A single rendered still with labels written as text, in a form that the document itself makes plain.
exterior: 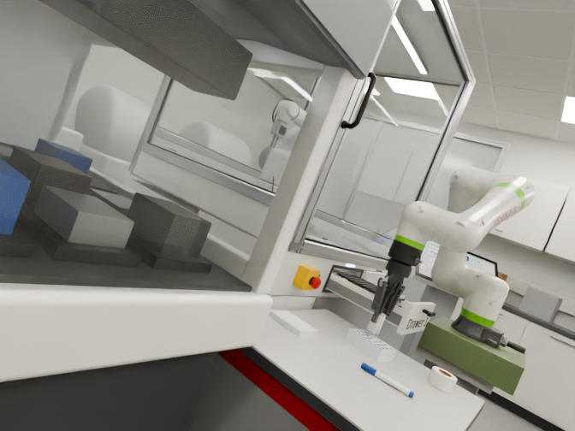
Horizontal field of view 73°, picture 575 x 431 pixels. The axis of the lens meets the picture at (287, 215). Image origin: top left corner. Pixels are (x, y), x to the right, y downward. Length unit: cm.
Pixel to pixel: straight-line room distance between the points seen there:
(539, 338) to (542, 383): 40
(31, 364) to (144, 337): 14
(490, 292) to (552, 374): 281
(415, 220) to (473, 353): 60
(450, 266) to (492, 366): 39
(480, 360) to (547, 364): 286
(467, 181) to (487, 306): 48
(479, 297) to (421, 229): 56
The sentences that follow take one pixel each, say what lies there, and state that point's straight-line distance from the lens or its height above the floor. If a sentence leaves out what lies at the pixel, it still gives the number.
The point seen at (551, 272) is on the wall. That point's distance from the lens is 510.
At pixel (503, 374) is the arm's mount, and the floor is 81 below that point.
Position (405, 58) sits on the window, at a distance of 154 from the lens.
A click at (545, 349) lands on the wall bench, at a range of 442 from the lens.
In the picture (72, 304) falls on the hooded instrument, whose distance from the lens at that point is 52.
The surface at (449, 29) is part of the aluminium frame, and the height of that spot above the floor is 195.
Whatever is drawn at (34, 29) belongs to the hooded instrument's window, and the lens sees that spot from 44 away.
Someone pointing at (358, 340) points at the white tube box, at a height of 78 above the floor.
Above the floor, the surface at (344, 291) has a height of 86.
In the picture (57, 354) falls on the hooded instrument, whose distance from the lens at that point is 54.
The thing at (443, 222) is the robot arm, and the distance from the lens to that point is 118.
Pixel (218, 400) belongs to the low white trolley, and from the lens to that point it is 102.
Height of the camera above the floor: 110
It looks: 3 degrees down
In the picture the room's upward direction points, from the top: 22 degrees clockwise
